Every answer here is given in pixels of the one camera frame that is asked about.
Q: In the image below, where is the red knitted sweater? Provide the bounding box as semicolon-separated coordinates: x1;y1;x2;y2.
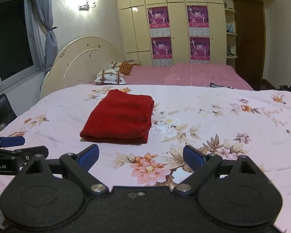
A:
80;90;154;145

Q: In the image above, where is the black leather chair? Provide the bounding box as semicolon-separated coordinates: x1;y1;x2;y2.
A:
0;94;17;131

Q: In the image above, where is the white floral quilt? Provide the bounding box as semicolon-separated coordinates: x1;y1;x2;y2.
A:
0;84;291;232

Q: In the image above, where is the dark window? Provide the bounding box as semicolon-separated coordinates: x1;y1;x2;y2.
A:
0;0;44;91

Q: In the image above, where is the cream rounded headboard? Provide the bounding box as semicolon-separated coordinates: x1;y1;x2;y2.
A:
40;36;123;99

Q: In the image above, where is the black white striped cloth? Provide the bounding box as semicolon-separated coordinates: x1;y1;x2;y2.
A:
210;83;233;89

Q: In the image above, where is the pink bed sheet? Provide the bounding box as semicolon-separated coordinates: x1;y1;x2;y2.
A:
125;63;253;90

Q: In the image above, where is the floral brown-striped pillow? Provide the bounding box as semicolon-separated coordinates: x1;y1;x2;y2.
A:
94;69;126;85

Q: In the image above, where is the orange patterned pillow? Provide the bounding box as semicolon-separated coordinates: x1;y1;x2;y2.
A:
110;59;141;75

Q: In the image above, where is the purple poster lower right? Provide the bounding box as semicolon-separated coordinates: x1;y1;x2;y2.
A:
190;37;210;63

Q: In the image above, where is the purple poster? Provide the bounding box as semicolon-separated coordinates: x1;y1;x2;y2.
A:
151;37;173;67
187;5;210;37
190;37;210;63
148;6;171;38

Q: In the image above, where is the grey curtain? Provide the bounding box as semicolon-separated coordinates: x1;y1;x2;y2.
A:
28;0;58;72

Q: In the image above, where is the cream corner shelf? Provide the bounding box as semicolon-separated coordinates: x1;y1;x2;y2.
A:
223;0;238;68

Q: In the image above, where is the purple poster lower left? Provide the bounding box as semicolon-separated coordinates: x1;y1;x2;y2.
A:
151;37;173;67

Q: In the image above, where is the brown wooden door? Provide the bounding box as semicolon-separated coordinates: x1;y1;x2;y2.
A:
233;0;265;90

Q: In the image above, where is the purple poster upper right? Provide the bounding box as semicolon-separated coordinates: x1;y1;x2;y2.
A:
187;5;210;37

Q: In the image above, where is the cream wardrobe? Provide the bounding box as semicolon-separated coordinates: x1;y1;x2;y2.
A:
117;0;272;66

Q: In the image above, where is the purple poster upper left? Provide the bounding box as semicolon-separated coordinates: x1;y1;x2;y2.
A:
148;6;171;38

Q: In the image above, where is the wall lamp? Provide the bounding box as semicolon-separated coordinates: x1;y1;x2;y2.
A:
79;1;96;11

